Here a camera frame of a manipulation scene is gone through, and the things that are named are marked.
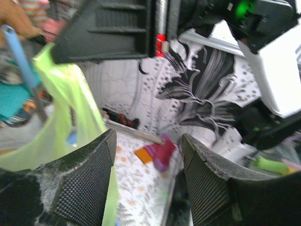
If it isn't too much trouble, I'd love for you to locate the black orange butterfly toy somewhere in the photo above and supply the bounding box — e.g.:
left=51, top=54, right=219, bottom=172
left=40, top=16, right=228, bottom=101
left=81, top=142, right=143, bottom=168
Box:
left=102, top=108, right=140, bottom=129

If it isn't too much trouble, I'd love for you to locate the green trash bag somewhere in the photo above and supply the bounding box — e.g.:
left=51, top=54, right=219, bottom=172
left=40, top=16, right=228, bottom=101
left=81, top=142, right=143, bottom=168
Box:
left=0, top=42, right=119, bottom=226

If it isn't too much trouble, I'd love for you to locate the teal folded cloth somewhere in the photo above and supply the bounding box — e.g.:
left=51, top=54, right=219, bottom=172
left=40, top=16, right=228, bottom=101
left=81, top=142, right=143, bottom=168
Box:
left=0, top=60, right=32, bottom=120

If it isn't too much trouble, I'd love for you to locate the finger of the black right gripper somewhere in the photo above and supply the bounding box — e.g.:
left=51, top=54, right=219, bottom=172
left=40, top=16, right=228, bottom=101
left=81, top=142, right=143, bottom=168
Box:
left=51, top=0, right=156, bottom=64

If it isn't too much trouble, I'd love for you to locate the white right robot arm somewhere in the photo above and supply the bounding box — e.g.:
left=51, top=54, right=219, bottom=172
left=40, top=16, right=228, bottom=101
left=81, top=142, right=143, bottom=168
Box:
left=50, top=0, right=301, bottom=150

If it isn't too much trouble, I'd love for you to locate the beige chenille mop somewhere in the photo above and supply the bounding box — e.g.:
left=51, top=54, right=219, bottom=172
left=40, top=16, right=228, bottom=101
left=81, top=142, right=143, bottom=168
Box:
left=104, top=119, right=165, bottom=145

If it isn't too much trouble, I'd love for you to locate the pink plush toy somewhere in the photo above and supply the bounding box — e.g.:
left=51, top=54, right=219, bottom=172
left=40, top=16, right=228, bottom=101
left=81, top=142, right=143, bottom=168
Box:
left=18, top=0, right=65, bottom=40

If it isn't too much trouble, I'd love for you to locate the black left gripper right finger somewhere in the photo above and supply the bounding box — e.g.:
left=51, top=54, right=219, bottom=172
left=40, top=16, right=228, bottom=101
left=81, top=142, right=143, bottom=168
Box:
left=181, top=134, right=301, bottom=226

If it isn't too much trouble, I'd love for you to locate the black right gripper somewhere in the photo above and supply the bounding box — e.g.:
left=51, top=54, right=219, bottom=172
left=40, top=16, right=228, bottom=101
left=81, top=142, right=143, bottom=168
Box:
left=150, top=0, right=226, bottom=57

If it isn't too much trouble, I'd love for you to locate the blue lint roller mop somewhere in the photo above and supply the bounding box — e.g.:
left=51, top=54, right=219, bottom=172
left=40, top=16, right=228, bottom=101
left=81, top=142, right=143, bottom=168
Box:
left=1, top=24, right=48, bottom=123

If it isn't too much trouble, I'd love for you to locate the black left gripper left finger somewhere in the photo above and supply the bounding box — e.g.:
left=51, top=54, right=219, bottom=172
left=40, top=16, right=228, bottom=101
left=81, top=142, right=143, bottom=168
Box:
left=0, top=129, right=117, bottom=226

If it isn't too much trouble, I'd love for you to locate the purple orange sock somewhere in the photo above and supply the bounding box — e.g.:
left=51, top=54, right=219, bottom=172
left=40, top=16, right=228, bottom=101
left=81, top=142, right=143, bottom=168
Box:
left=134, top=134, right=176, bottom=172

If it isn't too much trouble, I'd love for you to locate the brown bear plush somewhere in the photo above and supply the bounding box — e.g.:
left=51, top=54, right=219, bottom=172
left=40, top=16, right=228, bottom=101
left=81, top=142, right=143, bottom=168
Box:
left=0, top=0, right=42, bottom=40

